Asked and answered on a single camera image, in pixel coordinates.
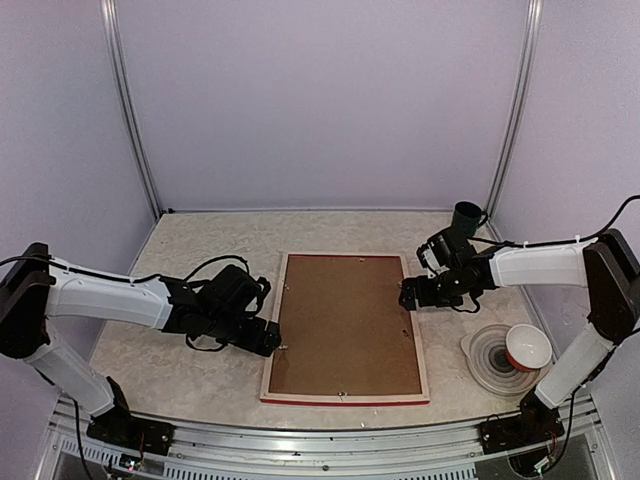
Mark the dark green mug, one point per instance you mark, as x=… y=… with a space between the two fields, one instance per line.
x=468 y=217

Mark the brown backing board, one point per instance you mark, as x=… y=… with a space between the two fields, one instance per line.
x=345 y=325

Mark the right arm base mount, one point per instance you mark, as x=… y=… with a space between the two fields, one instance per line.
x=500 y=435

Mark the red wooden picture frame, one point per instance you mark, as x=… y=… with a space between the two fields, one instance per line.
x=267 y=360

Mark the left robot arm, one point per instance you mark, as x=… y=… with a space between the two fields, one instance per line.
x=38 y=287

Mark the right aluminium post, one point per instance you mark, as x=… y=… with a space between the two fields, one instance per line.
x=518 y=103

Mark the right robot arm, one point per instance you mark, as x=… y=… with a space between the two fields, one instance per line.
x=591 y=281

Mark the left aluminium post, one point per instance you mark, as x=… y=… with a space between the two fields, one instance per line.
x=115 y=49

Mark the front aluminium rail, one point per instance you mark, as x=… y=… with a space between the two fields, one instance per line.
x=228 y=438

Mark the white orange bowl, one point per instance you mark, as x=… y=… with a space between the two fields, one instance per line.
x=527 y=348

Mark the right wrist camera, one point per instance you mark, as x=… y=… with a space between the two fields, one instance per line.
x=428 y=260

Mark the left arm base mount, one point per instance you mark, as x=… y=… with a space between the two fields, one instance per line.
x=139 y=434

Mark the clear glass plate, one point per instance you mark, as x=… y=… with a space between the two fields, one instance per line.
x=486 y=357

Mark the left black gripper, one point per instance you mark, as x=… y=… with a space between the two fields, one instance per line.
x=253 y=339

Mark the aluminium post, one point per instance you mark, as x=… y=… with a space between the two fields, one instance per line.
x=518 y=103
x=115 y=49

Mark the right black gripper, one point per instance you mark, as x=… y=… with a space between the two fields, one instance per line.
x=426 y=299

